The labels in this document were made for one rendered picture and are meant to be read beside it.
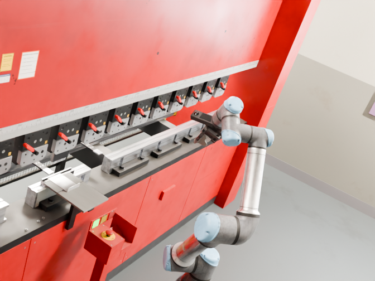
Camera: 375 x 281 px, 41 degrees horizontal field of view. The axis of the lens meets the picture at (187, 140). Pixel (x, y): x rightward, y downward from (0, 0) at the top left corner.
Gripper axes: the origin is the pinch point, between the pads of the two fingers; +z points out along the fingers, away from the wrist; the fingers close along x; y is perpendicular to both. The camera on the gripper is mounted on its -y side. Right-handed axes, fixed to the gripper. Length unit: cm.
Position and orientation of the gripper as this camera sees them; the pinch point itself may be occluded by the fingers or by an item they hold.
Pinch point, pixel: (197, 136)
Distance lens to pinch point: 229.0
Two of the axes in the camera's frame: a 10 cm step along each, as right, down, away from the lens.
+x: 5.0, -6.7, 5.5
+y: 7.8, 6.2, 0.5
